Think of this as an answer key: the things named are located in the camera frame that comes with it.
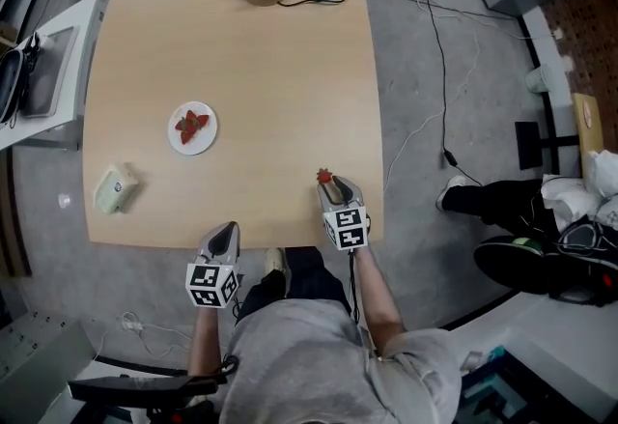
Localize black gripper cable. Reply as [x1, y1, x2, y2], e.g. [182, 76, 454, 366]
[348, 247, 362, 325]

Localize person's white shoe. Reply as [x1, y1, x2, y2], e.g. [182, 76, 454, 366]
[264, 246, 286, 276]

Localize white curved ledge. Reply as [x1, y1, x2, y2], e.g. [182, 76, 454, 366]
[441, 291, 618, 424]

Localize black floor cable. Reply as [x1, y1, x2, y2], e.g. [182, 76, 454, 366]
[413, 0, 484, 187]

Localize wooden box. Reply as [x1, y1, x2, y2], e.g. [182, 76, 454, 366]
[572, 92, 605, 182]

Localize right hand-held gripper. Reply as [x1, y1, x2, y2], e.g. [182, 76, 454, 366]
[317, 176, 372, 252]

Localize person's grey shirt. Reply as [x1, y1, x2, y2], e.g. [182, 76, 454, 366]
[211, 298, 463, 424]

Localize black flat stand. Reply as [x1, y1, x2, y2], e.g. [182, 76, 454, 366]
[514, 121, 580, 172]

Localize black hard shell backpack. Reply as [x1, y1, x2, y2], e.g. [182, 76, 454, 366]
[0, 47, 29, 125]

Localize white floor cable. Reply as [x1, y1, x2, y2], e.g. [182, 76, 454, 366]
[383, 25, 482, 191]

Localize person's dark trousers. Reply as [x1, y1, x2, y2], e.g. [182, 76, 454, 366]
[236, 245, 351, 326]

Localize pale green tissue box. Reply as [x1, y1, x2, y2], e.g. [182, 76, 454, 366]
[93, 162, 141, 215]

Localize white side table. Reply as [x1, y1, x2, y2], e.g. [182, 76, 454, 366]
[0, 0, 105, 153]

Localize white power strip cable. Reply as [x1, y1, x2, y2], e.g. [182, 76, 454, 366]
[89, 310, 194, 365]

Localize grey metal cabinet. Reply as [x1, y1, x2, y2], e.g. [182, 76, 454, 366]
[0, 310, 96, 397]

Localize grey tray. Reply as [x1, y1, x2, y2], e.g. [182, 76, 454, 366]
[21, 25, 81, 119]

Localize white plate with strawberries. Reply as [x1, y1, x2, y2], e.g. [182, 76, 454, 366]
[167, 100, 219, 156]

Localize white trash bin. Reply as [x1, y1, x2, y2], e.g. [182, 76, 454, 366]
[524, 63, 557, 94]

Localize brown wooden panel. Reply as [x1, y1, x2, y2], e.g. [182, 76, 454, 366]
[0, 149, 33, 278]

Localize person's right forearm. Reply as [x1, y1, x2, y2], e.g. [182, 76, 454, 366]
[350, 245, 407, 358]

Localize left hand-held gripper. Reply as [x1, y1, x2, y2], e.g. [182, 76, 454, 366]
[185, 220, 242, 310]

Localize person's left forearm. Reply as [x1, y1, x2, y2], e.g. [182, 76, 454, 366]
[186, 305, 224, 378]

